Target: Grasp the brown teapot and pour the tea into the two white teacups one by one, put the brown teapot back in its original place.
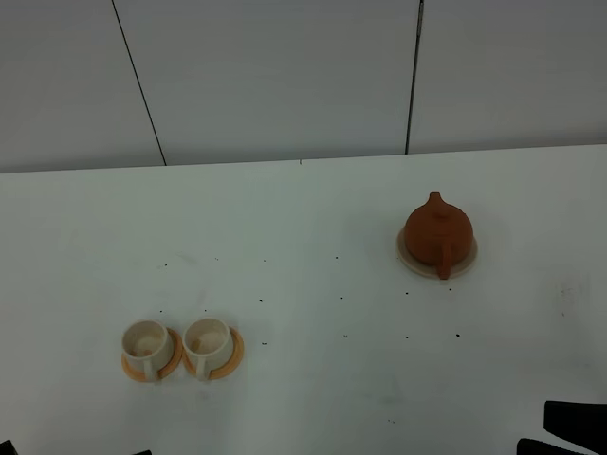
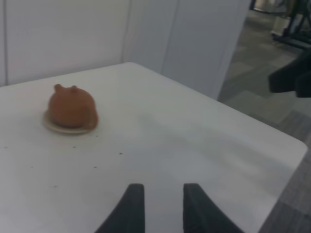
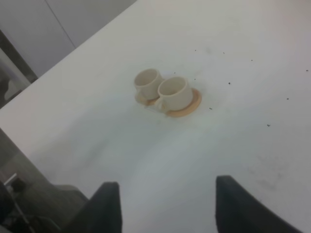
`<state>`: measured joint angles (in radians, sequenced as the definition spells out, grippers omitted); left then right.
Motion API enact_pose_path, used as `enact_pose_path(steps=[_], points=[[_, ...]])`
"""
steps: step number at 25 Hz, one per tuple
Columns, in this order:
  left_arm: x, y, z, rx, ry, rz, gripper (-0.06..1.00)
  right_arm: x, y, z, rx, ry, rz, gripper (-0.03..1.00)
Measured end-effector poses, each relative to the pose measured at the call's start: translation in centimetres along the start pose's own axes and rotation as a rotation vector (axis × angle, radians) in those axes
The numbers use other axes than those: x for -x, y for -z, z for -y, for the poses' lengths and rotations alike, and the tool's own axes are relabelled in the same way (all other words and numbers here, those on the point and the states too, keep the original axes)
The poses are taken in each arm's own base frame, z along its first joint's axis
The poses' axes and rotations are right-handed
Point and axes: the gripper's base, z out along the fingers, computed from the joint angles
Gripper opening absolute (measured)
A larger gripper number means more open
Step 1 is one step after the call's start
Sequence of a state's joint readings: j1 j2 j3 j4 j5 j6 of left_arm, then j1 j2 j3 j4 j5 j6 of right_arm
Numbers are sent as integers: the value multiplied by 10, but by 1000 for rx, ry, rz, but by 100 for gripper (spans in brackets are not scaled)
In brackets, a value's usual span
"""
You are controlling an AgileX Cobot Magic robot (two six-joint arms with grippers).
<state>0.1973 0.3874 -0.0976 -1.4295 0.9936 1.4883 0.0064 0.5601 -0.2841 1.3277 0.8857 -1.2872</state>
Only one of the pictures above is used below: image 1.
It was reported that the brown clay teapot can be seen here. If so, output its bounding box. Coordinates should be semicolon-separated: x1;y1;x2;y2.
403;192;475;280

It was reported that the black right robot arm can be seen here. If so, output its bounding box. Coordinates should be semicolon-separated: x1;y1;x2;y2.
516;401;606;455

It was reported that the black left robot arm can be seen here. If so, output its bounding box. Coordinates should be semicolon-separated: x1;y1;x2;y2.
0;440;18;455

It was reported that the beige round teapot coaster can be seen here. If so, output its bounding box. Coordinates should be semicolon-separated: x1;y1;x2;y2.
395;228;478;280

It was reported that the right white teacup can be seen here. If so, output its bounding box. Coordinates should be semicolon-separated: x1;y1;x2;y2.
182;318;234;381

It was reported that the white teacup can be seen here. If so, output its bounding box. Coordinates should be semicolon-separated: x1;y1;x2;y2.
182;318;234;381
121;319;173;382

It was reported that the right orange saucer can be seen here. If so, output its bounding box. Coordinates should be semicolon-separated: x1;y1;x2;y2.
182;326;245;381

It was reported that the orange saucer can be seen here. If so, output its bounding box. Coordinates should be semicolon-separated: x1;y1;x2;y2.
182;326;245;381
121;328;183;383

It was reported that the left white teacup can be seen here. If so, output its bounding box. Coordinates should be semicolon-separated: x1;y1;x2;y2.
121;319;173;382

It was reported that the left orange saucer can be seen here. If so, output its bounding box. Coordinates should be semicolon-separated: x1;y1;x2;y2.
121;328;183;383

